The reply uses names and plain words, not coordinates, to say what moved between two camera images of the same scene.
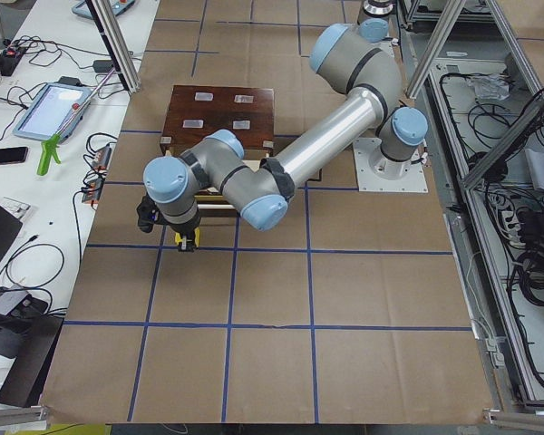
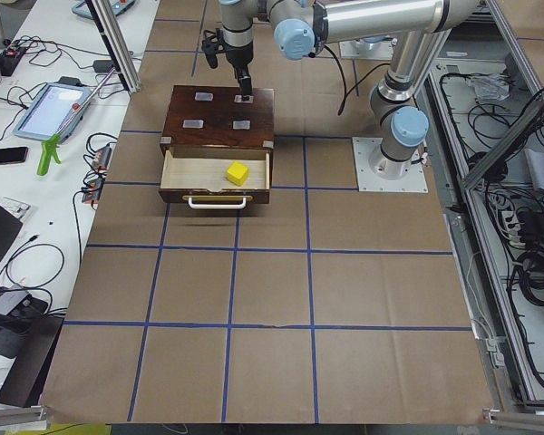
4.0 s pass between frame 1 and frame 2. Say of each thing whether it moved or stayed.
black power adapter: stayed
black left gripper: moved
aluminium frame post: stayed
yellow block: moved
